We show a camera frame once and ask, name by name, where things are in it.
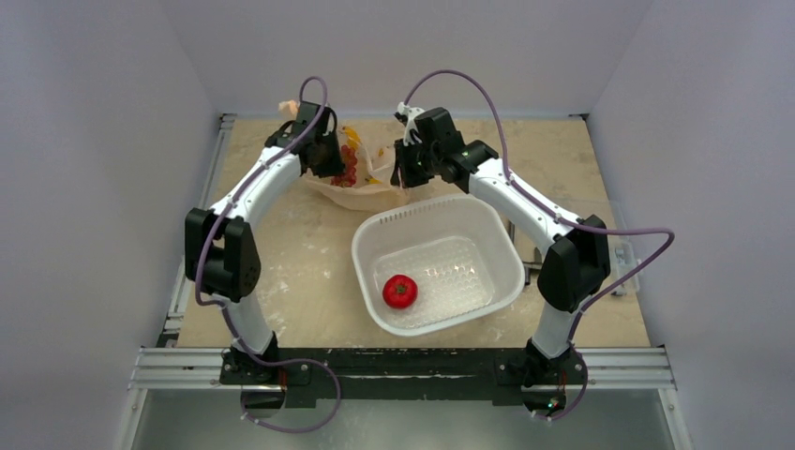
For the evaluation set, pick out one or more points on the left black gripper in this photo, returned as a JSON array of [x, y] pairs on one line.
[[336, 167]]

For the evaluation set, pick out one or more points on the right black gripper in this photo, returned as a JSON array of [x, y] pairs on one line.
[[409, 168]]

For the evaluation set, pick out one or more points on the red fake grape bunch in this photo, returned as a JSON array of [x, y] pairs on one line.
[[349, 155]]

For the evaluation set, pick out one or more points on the orange translucent plastic bag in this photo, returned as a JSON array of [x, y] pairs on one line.
[[372, 162]]

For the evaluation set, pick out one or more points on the red fake fruit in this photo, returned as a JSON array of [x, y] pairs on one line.
[[399, 292]]

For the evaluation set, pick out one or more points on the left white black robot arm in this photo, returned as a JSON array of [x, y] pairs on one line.
[[221, 255]]

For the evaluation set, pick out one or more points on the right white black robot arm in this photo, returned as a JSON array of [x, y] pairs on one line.
[[575, 260]]

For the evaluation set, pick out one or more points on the white plastic basket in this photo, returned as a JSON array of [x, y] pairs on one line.
[[456, 250]]

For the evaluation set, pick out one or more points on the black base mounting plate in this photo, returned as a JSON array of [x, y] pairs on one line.
[[500, 376]]

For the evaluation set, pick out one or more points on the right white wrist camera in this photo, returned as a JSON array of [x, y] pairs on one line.
[[406, 116]]

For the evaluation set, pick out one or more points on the black T-handle wrench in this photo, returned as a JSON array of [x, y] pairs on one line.
[[527, 251]]

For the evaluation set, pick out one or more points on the aluminium rail frame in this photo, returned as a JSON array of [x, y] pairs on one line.
[[309, 295]]

